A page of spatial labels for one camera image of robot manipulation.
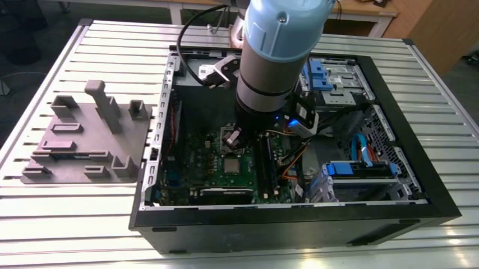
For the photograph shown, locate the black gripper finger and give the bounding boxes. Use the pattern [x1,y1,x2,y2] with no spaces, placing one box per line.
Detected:
[223,126,247,151]

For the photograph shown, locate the silver-topped CPU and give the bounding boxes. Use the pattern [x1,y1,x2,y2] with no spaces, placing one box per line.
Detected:
[223,159,243,173]

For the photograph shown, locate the CPU socket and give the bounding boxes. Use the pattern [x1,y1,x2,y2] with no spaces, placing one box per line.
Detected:
[219,155,247,178]

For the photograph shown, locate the green motherboard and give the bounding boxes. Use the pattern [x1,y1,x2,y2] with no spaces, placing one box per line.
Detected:
[155,123,296,205]

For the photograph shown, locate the black RAM slot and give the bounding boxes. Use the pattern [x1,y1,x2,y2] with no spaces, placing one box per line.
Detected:
[252,133,271,198]
[263,133,280,197]

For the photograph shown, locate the grey power supply unit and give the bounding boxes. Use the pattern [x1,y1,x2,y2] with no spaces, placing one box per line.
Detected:
[173,58,244,127]

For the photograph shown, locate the black graphics card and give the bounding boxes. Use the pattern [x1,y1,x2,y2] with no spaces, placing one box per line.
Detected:
[188,187,253,205]

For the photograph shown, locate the metal drive cage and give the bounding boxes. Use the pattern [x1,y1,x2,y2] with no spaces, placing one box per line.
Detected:
[299,57,377,121]

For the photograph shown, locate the blue drive latch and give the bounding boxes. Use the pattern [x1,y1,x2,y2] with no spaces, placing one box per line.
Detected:
[303,60,333,92]

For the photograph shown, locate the hard disk in blue carrier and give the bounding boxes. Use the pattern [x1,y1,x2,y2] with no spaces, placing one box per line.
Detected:
[323,161,400,180]

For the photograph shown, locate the black open PC case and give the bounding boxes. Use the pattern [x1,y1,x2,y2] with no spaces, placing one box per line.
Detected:
[128,44,463,255]

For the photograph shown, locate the metal disk bay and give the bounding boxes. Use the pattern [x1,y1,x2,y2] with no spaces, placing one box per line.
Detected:
[304,161,429,204]

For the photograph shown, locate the grey parts rack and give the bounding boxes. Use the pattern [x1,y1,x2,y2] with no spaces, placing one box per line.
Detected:
[20,80,156,185]

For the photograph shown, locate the RAM stick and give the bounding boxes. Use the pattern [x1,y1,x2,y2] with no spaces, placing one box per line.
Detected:
[51,151,95,162]

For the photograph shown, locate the brown wooden cabinet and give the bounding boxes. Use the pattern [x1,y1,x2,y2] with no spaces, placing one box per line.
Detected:
[384,0,479,76]

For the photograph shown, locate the white rounded wrist camera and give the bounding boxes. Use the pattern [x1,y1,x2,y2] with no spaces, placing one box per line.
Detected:
[281,102,320,138]

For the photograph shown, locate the orange wire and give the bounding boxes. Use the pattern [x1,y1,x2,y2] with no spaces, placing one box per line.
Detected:
[280,148,311,180]

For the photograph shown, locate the black wire bundle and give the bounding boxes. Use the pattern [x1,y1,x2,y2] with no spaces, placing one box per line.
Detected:
[284,105,369,163]

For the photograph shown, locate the silver wrist camera black mount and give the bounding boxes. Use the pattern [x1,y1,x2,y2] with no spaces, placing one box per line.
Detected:
[204,55,243,90]

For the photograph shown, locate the blue flat wire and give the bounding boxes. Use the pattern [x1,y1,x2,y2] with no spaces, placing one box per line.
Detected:
[351,134,375,168]

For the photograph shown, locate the black camera cable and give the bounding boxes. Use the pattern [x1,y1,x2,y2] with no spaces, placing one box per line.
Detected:
[176,4,248,86]

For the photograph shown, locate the wooden desk white frame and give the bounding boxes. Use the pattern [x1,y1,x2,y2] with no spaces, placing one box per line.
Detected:
[332,0,400,37]

